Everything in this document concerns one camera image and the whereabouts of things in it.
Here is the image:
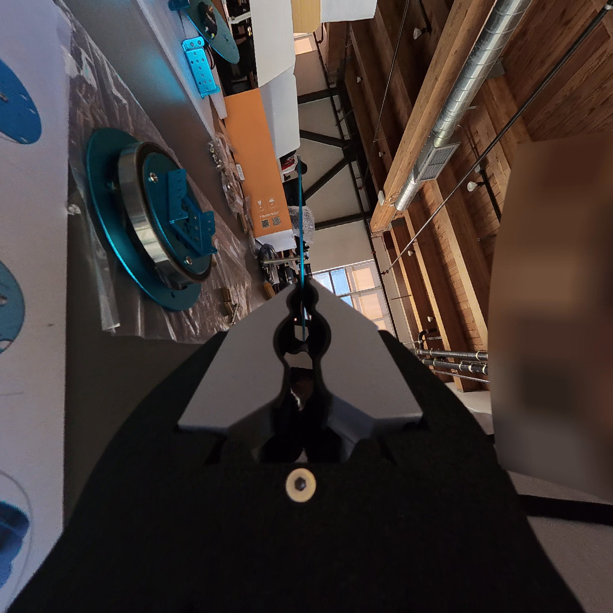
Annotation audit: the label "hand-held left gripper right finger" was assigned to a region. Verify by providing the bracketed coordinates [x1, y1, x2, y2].
[305, 279, 425, 463]

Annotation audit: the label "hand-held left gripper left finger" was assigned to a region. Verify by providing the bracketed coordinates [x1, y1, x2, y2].
[177, 279, 308, 463]

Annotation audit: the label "blue metal ring plate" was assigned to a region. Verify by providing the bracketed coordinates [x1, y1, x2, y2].
[294, 162, 309, 343]
[86, 127, 202, 313]

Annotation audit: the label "grey desk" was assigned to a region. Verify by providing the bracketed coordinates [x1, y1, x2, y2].
[62, 0, 231, 508]

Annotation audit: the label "clear plastic bag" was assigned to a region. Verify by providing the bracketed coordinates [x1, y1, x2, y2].
[64, 0, 255, 345]

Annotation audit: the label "distant window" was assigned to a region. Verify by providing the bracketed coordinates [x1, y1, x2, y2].
[314, 261, 400, 336]

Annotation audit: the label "bubble wrap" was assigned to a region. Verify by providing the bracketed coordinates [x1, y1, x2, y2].
[287, 206, 318, 246]

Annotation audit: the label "white instruction booklet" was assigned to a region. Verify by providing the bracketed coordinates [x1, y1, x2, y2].
[0, 0, 72, 613]

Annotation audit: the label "orange cardboard box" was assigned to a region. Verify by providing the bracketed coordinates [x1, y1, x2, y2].
[221, 87, 301, 240]

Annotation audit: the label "wooden ceiling beam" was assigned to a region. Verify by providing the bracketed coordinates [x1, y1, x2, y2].
[369, 0, 503, 235]

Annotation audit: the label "blue disc with black servo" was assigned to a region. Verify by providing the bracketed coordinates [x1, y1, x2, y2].
[184, 0, 240, 64]

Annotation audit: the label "black wall pipes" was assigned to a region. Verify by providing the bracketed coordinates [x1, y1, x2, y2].
[412, 330, 490, 381]

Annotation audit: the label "black harness strap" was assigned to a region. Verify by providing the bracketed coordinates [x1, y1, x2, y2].
[521, 495, 613, 521]

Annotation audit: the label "silver ventilation duct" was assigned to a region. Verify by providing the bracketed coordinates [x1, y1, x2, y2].
[393, 0, 533, 215]

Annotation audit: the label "long blue perforated bracket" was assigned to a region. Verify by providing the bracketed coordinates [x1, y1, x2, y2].
[181, 36, 222, 100]

